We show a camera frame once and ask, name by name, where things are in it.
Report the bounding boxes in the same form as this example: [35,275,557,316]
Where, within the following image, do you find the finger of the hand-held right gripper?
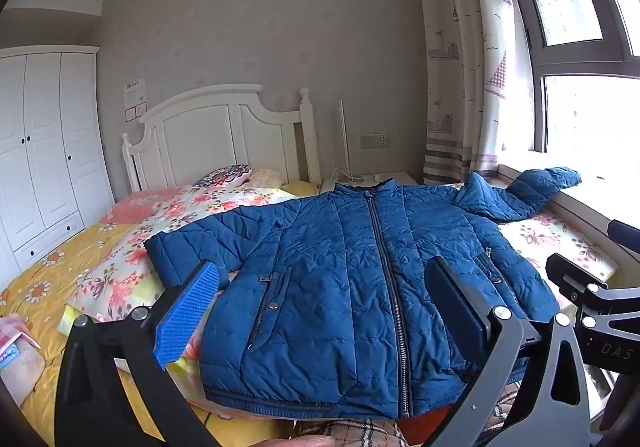
[606,220,640,244]
[545,252,640,315]

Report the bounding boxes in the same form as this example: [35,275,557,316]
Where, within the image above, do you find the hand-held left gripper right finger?
[425,255,622,447]

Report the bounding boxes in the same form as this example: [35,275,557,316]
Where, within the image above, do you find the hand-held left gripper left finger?
[54,260,221,447]

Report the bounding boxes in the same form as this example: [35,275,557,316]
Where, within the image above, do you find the blue padded jacket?
[143,166,582,421]

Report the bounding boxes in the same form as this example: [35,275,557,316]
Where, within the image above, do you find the window sill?
[497,161,640,278]

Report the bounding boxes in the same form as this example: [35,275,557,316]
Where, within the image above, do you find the mandala patterned pillow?
[192,164,253,189]

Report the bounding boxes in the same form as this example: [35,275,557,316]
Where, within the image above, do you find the yellow flowered bedsheet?
[0,222,211,447]

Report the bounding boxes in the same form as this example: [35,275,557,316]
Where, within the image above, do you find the plaid trousers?
[299,377,523,447]

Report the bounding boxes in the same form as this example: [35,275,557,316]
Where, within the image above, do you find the pale pink pillow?
[249,168,287,188]

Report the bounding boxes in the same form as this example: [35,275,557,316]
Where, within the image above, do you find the white nightstand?
[320,171,417,194]

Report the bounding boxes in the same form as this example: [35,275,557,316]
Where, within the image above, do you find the white bed headboard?
[121,84,321,193]

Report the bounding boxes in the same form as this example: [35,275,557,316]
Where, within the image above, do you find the pink packet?
[0,314,47,409]

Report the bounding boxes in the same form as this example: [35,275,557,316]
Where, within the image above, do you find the white lamp pole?
[338,100,352,176]

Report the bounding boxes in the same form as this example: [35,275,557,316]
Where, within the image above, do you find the white wardrobe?
[0,45,116,289]

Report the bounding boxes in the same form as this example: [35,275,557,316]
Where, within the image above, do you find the window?
[494,0,640,154]

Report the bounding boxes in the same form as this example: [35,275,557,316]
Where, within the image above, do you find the sailboat print curtain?
[407,0,537,186]

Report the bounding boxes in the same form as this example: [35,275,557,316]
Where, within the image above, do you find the white paper wall note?
[122,79,147,106]

